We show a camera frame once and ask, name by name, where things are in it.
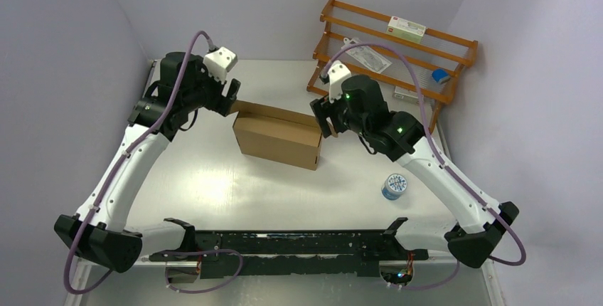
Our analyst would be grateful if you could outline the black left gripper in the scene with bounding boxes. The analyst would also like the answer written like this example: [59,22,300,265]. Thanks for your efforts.
[182,56,240,116]

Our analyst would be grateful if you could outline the brown cardboard box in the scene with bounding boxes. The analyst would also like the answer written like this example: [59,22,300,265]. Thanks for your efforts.
[230,100,324,171]

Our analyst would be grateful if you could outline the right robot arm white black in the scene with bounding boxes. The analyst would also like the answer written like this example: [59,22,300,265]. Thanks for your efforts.
[309,75,519,268]

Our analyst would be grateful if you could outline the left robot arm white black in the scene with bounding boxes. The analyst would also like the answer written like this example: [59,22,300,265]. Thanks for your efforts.
[54,47,240,273]

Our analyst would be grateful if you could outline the small white box lower shelf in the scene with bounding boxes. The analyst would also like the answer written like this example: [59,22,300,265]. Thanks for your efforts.
[393,86,420,105]

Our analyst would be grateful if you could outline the green white small box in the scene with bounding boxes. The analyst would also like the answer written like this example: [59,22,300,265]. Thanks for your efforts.
[386,16,427,43]

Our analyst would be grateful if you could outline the clear plastic packaged item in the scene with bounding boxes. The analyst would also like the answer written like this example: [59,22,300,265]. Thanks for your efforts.
[346,46,392,73]

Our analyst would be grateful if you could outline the orange wooden shelf rack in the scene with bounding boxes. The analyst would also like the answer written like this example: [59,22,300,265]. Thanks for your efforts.
[306,0,479,130]

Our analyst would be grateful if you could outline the blue white eraser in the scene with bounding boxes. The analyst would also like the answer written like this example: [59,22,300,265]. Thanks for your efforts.
[431,68,452,85]

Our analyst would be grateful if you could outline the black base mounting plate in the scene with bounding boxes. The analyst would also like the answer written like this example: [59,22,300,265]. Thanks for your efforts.
[149,229,429,279]

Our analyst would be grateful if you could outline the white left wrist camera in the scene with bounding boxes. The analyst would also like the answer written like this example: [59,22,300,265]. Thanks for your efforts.
[203,46,238,84]

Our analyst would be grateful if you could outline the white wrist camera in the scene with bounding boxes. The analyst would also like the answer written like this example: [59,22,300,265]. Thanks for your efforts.
[319,60,352,103]
[203,46,238,84]

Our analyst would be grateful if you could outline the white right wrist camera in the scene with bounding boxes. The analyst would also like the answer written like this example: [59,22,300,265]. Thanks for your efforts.
[319,60,352,103]

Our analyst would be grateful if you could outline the aluminium frame rails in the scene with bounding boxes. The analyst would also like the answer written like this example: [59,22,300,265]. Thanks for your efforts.
[64,253,505,305]

